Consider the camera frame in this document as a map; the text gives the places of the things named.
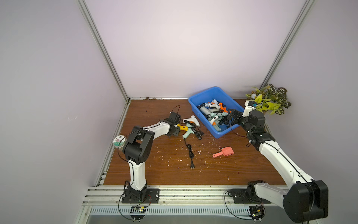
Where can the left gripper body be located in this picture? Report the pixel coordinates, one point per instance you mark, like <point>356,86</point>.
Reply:
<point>176,130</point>

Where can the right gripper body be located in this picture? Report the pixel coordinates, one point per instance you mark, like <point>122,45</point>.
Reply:
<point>233,116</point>

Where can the yellow glue gun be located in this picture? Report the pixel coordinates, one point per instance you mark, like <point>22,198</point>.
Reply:
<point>182,128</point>

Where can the small mint glue gun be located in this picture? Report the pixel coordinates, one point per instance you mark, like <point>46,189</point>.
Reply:
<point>189,131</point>

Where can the large mint green glue gun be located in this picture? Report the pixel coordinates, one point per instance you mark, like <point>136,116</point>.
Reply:
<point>217,128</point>

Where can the white glue gun orange trigger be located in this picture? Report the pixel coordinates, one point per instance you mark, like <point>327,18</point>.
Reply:
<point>215,121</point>

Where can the large white glue gun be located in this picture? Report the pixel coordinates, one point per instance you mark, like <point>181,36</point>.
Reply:
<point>206,111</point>

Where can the small white glue gun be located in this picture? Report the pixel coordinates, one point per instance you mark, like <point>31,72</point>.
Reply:
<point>213,104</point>

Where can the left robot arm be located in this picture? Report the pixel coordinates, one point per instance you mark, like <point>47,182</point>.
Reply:
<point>137,149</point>

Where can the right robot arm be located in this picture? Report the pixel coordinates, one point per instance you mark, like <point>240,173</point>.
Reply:
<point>305,199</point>

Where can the blue plastic storage box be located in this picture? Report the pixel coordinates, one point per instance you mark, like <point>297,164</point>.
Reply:
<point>200,99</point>

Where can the pink plastic scoop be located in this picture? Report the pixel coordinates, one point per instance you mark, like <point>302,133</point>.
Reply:
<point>226,151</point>

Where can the potted green plant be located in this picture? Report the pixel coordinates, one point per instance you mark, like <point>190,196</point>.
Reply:
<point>270,99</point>

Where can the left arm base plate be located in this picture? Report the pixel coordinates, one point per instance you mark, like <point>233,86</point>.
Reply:
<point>150,195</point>

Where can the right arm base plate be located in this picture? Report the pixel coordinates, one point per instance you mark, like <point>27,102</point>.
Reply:
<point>244,196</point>

